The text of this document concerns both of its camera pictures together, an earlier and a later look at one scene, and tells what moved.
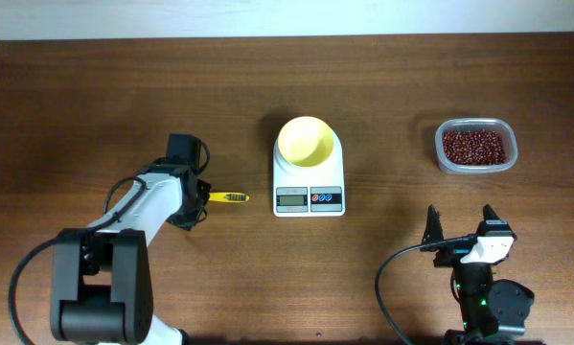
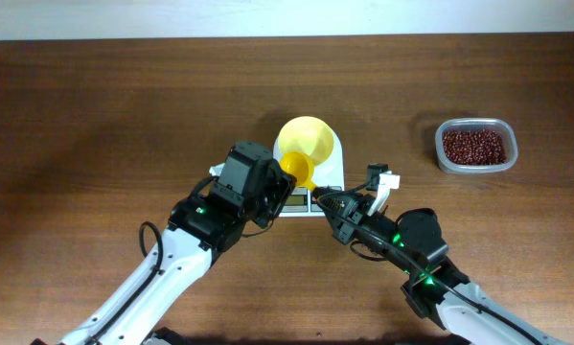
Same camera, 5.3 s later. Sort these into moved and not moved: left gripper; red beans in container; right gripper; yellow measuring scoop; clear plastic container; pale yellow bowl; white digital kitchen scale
Moved: left gripper; right gripper; yellow measuring scoop
Not moved: red beans in container; pale yellow bowl; clear plastic container; white digital kitchen scale
